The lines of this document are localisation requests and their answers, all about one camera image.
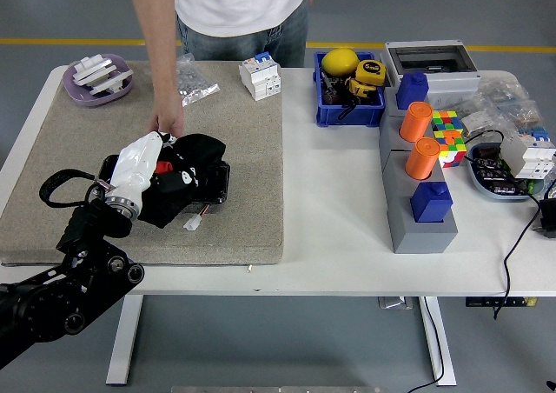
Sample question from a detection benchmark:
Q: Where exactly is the person's right hand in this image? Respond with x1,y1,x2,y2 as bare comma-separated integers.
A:
147,95,187,138

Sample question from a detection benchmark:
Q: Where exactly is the black table control panel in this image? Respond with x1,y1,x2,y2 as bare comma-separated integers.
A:
465,296,539,309

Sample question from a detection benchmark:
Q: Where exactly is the clear bag of screws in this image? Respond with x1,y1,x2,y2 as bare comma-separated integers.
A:
175,52,222,108

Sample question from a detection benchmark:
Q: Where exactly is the white plastic clip piece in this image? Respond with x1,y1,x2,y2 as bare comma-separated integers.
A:
89,69,135,97

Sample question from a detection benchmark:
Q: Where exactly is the person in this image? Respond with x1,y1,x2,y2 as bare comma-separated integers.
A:
127,0,318,138

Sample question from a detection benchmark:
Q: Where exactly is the yellow lemon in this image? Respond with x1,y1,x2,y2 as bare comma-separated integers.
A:
321,48,360,79

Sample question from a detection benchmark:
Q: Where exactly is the grey-brown mat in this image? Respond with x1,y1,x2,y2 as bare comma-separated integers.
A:
0,60,286,267

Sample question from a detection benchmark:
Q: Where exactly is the yellow round tape measure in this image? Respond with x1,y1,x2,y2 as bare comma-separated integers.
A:
354,59,387,88

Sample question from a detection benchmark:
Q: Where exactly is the white blue circuit breaker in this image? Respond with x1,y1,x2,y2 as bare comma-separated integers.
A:
238,52,281,102
500,125,556,180

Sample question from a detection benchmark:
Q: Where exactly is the purple plastic tray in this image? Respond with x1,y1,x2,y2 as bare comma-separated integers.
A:
62,53,135,107

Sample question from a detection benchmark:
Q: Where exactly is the dark small tool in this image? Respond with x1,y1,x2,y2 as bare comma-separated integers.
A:
320,70,348,107

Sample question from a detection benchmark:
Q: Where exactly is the white table leg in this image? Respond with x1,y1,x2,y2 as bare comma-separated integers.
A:
105,295,144,386
419,296,457,388

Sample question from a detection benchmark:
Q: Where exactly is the yellow black tape measure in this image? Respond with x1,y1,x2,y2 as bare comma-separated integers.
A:
346,77,378,101

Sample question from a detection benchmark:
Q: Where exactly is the blue plastic bin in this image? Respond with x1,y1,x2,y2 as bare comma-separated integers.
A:
313,51,387,128

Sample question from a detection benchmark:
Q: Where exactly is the blue block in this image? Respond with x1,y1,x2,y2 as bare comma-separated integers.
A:
395,71,430,110
410,181,454,223

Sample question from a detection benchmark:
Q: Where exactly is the black power adapter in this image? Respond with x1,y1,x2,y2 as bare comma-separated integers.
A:
533,196,556,240

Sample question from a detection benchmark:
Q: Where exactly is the orange cylinder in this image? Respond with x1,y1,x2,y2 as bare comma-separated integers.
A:
399,101,434,143
405,137,441,181

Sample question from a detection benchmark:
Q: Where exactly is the colourful puzzle cube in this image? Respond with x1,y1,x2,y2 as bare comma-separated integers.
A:
434,130,468,170
430,110,464,134

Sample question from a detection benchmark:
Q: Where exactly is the grey peg holder base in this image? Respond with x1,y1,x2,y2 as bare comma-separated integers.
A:
378,86,460,255

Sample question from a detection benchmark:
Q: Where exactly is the blue-grey tray of electronics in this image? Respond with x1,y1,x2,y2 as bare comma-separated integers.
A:
467,141,546,203

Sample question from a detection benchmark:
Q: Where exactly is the clear bag of small parts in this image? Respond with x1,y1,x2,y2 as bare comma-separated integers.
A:
471,77,546,129

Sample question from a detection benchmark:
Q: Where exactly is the white connector with wires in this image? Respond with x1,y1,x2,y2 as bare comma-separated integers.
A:
182,204,212,232

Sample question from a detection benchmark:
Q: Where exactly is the black floor cable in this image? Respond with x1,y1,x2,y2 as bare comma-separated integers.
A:
407,296,445,393

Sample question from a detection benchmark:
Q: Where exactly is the black power cable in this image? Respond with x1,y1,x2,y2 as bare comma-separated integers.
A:
493,192,544,320

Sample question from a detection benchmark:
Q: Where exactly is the grey electrical enclosure box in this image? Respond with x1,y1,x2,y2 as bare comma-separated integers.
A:
380,40,484,107

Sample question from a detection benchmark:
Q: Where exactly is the silver metal bracket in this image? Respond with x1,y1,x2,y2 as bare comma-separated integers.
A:
376,296,414,310

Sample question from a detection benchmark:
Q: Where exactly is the thin black wire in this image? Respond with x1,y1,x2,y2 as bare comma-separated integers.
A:
462,129,506,164

